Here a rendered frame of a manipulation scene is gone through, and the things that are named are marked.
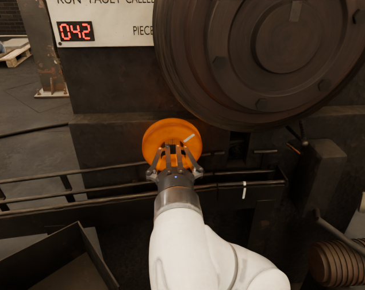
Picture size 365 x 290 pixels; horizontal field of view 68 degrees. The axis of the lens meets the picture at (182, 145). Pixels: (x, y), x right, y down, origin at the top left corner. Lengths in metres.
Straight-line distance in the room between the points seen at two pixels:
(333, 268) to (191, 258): 0.59
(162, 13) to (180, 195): 0.34
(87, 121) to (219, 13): 0.46
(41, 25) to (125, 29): 2.69
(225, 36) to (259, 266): 0.39
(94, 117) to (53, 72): 2.70
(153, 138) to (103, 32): 0.28
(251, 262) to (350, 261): 0.50
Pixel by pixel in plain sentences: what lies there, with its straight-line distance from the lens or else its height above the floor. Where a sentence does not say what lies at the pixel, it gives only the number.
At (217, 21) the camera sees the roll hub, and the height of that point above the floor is 1.15.
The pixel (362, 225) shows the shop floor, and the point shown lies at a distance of 1.90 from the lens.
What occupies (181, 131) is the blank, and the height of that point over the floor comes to 0.88.
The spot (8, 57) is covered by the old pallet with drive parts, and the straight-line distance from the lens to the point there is 4.91.
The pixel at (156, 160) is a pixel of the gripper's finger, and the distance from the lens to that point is 0.62.
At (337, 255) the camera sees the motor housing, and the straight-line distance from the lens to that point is 0.95.
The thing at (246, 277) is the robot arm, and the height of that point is 0.80.
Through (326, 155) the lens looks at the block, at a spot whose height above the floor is 0.80.
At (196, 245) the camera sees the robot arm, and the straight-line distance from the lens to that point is 0.42.
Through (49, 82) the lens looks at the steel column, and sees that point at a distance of 3.53.
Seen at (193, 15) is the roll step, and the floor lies 1.15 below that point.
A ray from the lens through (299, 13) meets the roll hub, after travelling 0.52.
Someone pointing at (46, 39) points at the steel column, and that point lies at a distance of 3.38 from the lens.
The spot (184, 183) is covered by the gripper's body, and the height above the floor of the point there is 0.87.
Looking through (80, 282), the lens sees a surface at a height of 0.61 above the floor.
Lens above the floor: 1.21
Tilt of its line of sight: 33 degrees down
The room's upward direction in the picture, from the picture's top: straight up
